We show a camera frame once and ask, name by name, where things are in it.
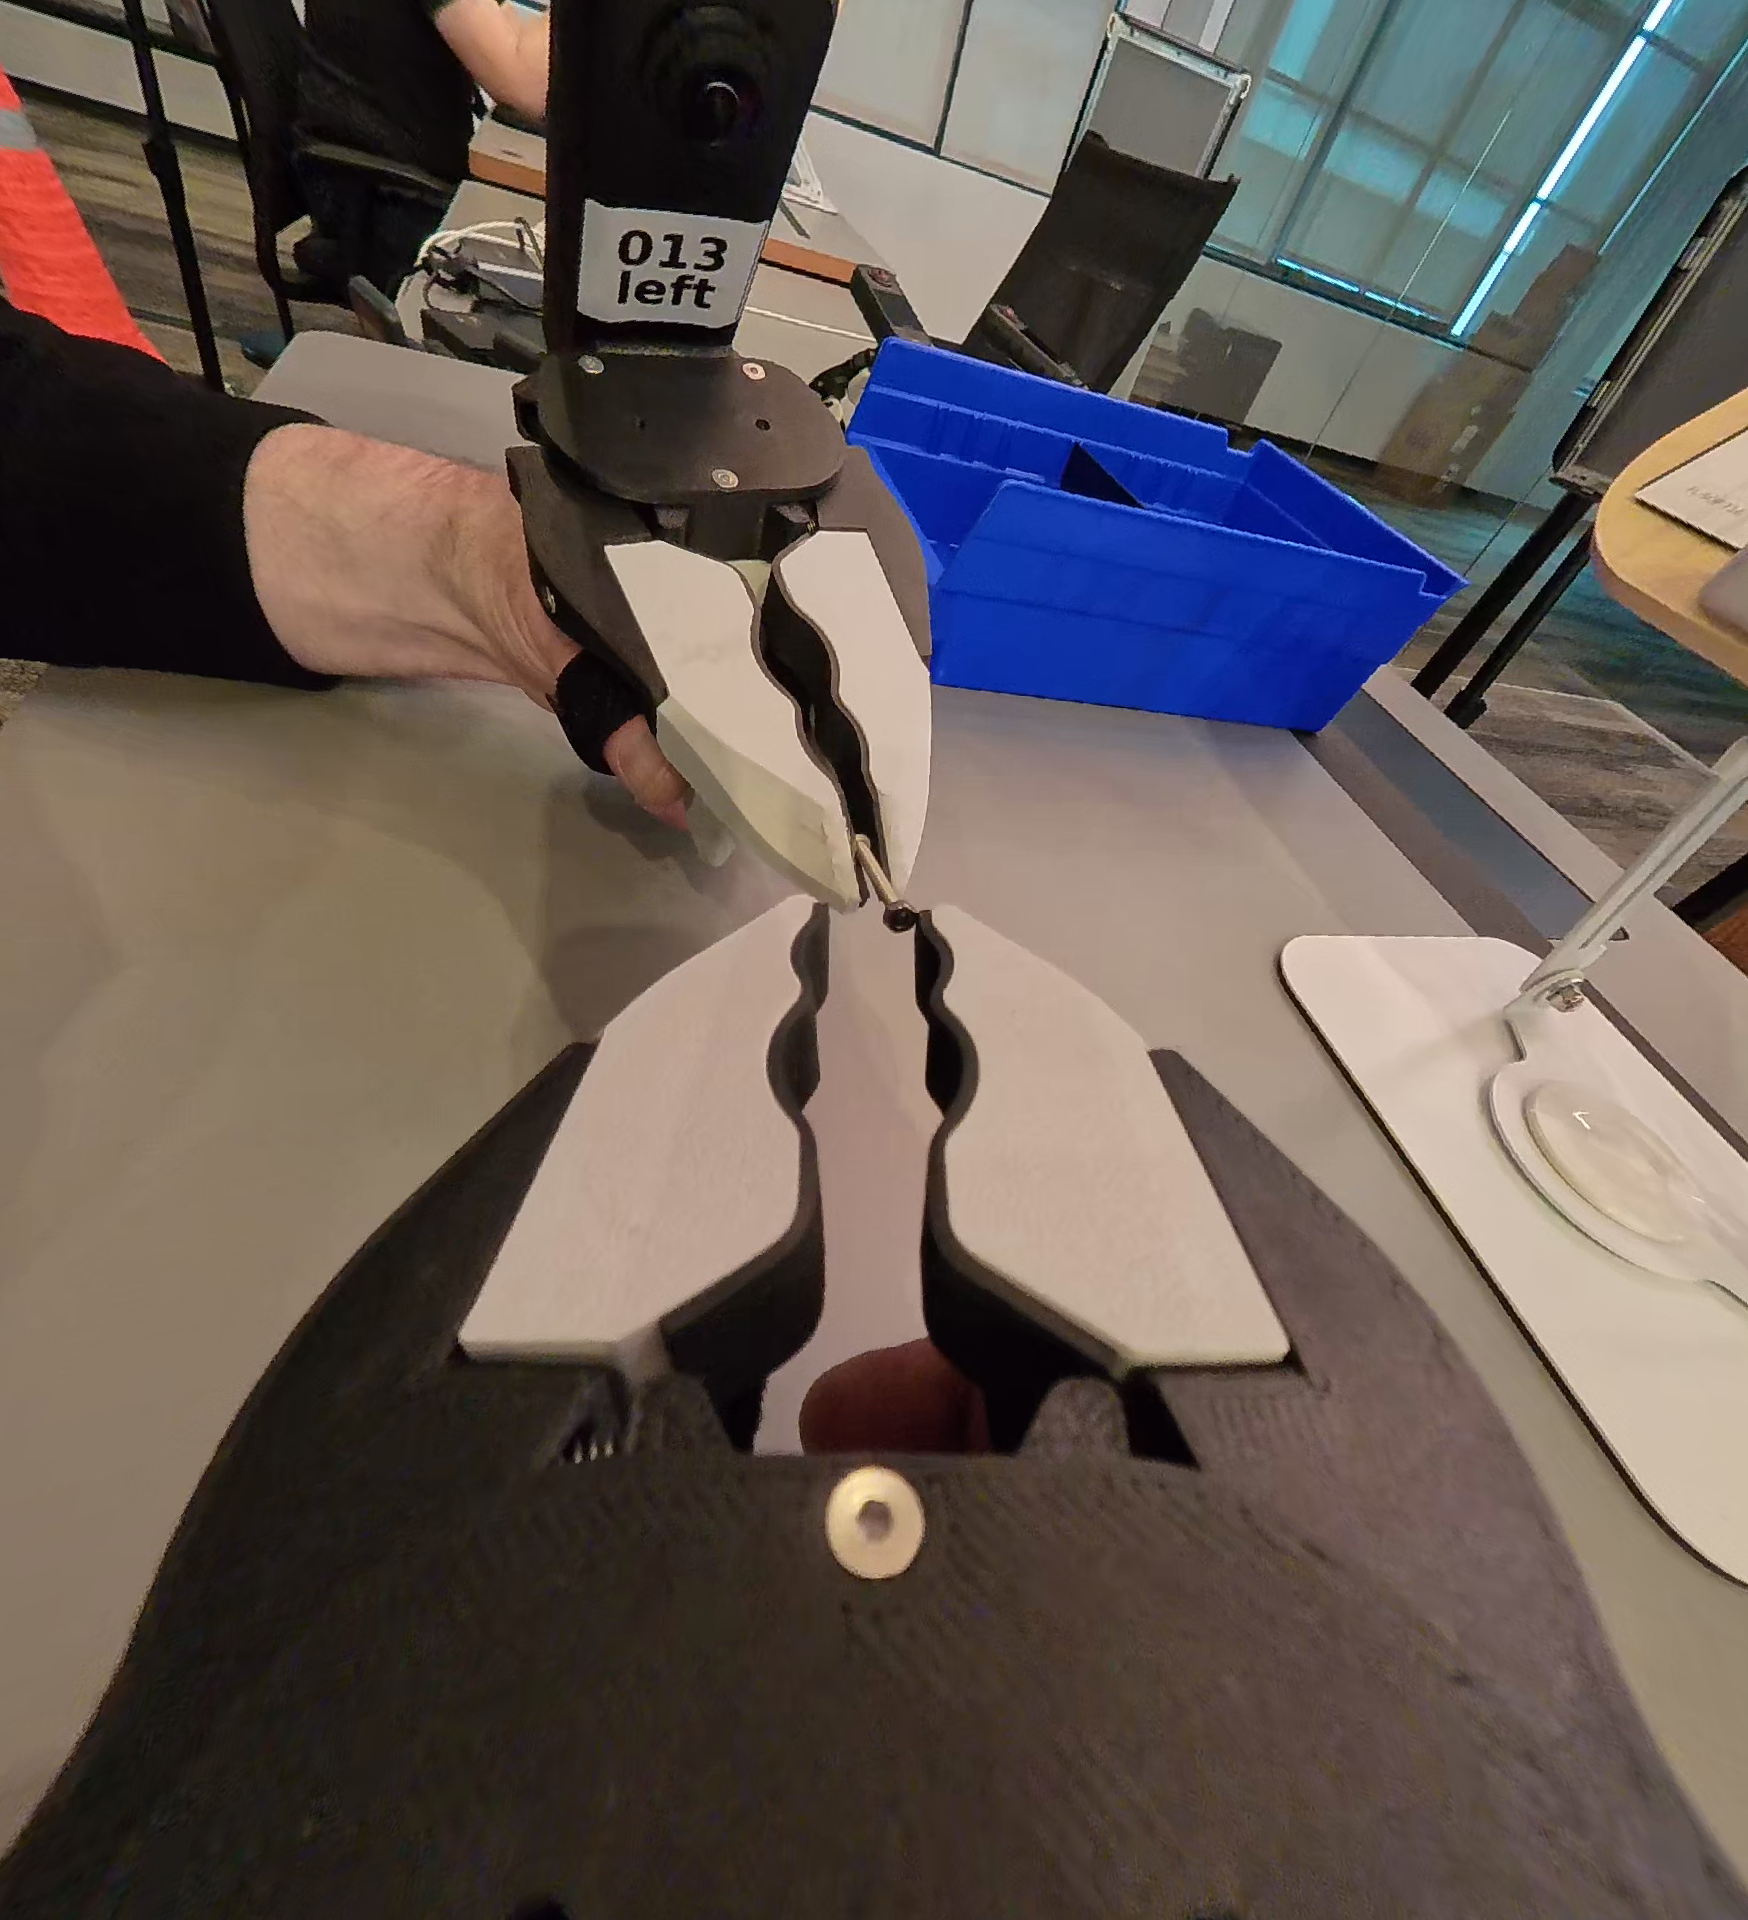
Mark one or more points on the dark box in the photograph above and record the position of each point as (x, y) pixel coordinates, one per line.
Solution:
(1219, 376)

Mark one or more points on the black mesh office chair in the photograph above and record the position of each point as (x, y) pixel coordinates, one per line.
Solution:
(1113, 254)

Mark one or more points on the wooden round table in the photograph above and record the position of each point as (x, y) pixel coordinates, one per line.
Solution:
(1639, 584)

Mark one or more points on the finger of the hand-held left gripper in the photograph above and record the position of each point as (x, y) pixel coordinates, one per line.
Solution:
(710, 690)
(883, 676)

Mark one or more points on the white board mat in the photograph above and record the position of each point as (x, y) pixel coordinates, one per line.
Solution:
(1413, 1081)

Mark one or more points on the white paper sheet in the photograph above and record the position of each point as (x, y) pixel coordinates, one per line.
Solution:
(1745, 466)

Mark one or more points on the person's left forearm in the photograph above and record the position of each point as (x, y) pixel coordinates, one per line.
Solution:
(64, 496)

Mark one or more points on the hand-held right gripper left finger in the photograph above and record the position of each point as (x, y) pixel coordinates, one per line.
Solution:
(649, 1154)

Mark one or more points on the person's left hand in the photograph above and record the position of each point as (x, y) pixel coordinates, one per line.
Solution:
(393, 554)

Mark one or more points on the black framed panel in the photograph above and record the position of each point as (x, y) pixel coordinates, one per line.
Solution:
(1699, 314)

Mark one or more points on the blue plastic bin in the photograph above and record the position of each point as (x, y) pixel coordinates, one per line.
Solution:
(1144, 601)

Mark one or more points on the long metal bolt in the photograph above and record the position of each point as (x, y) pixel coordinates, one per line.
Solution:
(871, 875)

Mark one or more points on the orange traffic cone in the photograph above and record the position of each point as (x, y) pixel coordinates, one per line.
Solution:
(34, 196)

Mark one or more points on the stack of cardboard boxes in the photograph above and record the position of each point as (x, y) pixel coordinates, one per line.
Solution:
(1489, 376)

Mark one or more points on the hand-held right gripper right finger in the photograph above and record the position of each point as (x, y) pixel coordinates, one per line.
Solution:
(1100, 1184)

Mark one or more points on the silver framed panel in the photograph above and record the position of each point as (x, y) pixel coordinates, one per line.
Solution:
(1167, 91)

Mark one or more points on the black tripod pole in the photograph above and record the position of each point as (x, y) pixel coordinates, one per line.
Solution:
(171, 196)

